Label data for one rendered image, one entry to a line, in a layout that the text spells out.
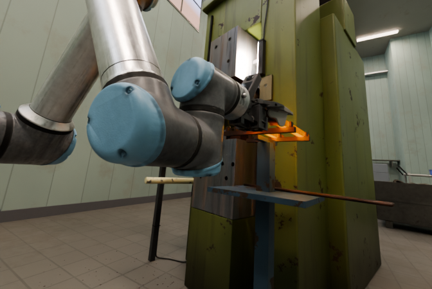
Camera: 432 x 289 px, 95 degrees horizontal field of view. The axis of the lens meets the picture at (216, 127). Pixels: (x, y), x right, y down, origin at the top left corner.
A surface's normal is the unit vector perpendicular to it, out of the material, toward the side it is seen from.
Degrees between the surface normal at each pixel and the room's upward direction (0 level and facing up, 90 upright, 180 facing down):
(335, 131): 90
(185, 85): 85
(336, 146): 90
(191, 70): 85
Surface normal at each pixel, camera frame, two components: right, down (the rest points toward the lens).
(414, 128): -0.51, -0.21
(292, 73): -0.73, -0.19
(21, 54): 0.86, -0.04
